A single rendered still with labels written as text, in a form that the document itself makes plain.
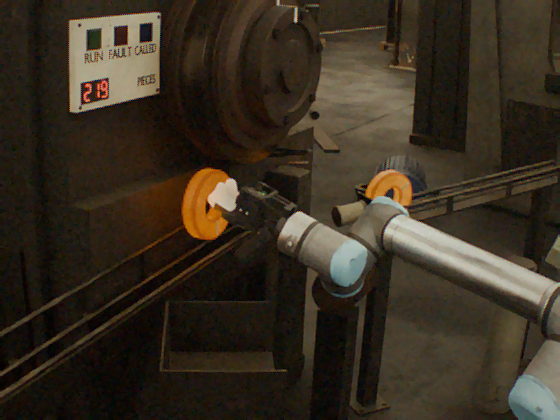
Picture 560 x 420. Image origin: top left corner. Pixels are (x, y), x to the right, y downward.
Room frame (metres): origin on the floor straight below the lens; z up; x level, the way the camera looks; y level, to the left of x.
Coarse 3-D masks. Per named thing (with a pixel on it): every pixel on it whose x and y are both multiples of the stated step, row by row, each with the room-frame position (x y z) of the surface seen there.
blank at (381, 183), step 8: (376, 176) 2.01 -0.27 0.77; (384, 176) 2.00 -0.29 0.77; (392, 176) 2.01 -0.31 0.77; (400, 176) 2.02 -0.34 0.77; (376, 184) 1.98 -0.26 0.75; (384, 184) 1.99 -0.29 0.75; (392, 184) 2.01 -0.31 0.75; (400, 184) 2.02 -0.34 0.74; (408, 184) 2.04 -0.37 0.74; (368, 192) 1.99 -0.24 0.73; (376, 192) 1.98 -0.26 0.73; (384, 192) 1.99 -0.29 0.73; (400, 192) 2.03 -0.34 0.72; (408, 192) 2.04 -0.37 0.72; (400, 200) 2.03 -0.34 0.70; (408, 200) 2.04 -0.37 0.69
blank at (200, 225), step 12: (192, 180) 1.51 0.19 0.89; (204, 180) 1.50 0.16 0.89; (216, 180) 1.54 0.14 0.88; (192, 192) 1.48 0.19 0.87; (204, 192) 1.50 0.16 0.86; (192, 204) 1.47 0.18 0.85; (204, 204) 1.50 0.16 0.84; (192, 216) 1.47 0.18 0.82; (204, 216) 1.50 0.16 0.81; (216, 216) 1.55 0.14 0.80; (192, 228) 1.48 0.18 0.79; (204, 228) 1.50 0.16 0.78; (216, 228) 1.54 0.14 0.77
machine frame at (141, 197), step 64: (0, 0) 1.46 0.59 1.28; (64, 0) 1.36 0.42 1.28; (128, 0) 1.52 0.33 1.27; (0, 64) 1.46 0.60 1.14; (64, 64) 1.36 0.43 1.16; (0, 128) 1.46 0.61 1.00; (64, 128) 1.36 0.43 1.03; (128, 128) 1.53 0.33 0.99; (0, 192) 1.47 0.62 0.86; (64, 192) 1.37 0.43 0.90; (128, 192) 1.46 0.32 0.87; (0, 256) 1.47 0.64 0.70; (64, 256) 1.37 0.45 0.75; (192, 256) 1.64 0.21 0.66; (0, 320) 1.48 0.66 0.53; (64, 320) 1.38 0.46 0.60; (0, 384) 1.48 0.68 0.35; (128, 384) 1.41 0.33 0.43
